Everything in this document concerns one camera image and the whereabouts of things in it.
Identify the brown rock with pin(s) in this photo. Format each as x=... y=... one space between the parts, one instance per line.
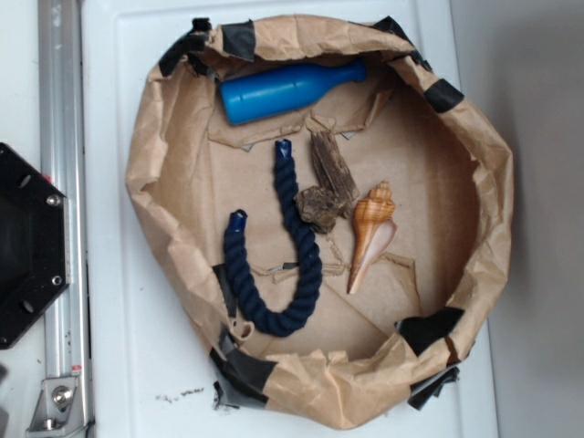
x=320 y=207

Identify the brown paper-lined round bin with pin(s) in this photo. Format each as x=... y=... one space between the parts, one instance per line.
x=267 y=294

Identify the brown wood bark piece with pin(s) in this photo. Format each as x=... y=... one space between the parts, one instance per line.
x=332 y=171

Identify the orange conch seashell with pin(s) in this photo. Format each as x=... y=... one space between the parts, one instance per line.
x=374 y=231

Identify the blue plastic bottle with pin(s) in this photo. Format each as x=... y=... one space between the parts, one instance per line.
x=281 y=90

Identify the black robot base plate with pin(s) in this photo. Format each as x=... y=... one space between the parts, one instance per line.
x=33 y=246

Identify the aluminium rail frame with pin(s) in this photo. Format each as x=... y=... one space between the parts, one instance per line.
x=65 y=406

